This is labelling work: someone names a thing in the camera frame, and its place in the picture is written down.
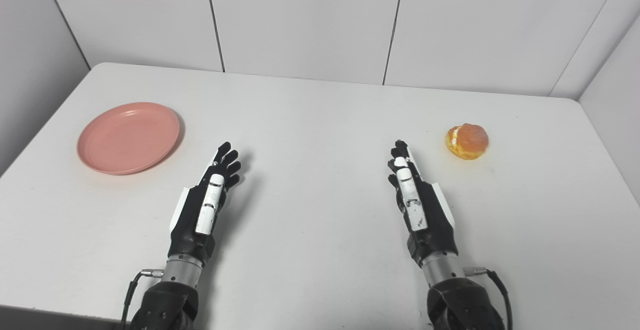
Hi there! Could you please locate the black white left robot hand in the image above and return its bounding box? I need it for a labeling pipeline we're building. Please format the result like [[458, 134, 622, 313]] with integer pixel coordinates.
[[170, 142, 242, 266]]

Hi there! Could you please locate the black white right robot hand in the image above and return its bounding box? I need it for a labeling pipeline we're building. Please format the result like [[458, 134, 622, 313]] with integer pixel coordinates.
[[387, 140, 460, 267]]

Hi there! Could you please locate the orange cream puff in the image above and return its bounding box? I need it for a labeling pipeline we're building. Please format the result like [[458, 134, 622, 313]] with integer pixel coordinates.
[[445, 123, 490, 161]]

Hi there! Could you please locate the pink round plate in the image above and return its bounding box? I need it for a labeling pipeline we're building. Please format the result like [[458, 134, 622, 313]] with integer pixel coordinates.
[[76, 102, 181, 176]]

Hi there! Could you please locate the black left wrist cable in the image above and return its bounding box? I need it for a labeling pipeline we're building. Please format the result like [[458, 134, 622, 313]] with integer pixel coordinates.
[[121, 269, 165, 329]]

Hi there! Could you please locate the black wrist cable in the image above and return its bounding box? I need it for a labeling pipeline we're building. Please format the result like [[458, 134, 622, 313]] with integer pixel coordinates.
[[121, 269, 165, 329], [464, 267, 514, 330]]

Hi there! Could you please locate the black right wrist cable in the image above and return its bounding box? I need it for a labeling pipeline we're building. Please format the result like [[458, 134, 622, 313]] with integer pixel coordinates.
[[464, 267, 514, 330]]

